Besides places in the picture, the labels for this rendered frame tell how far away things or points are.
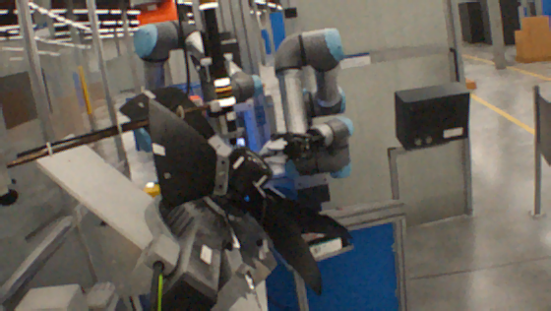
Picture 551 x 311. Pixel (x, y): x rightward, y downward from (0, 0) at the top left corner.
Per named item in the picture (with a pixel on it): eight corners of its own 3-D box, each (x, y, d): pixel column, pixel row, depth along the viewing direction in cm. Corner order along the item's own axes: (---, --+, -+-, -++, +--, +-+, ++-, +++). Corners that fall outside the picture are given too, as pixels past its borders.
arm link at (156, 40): (177, 150, 190) (181, 25, 161) (147, 160, 181) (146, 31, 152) (163, 137, 197) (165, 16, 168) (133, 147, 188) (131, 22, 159)
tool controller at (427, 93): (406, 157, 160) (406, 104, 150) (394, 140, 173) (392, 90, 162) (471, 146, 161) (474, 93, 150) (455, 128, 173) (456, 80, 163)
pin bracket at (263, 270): (231, 280, 116) (253, 257, 114) (234, 273, 121) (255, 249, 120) (249, 294, 116) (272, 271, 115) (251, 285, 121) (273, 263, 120)
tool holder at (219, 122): (221, 142, 115) (214, 103, 113) (208, 140, 121) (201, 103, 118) (250, 132, 120) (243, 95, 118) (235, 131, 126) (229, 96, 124)
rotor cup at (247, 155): (246, 224, 110) (280, 185, 108) (198, 188, 107) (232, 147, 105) (245, 204, 124) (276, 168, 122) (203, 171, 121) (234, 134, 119)
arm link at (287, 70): (265, 33, 152) (285, 178, 148) (296, 29, 151) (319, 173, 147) (269, 44, 163) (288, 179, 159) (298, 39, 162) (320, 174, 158)
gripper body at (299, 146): (297, 139, 132) (326, 129, 139) (277, 135, 138) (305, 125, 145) (299, 164, 134) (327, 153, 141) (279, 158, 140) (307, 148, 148)
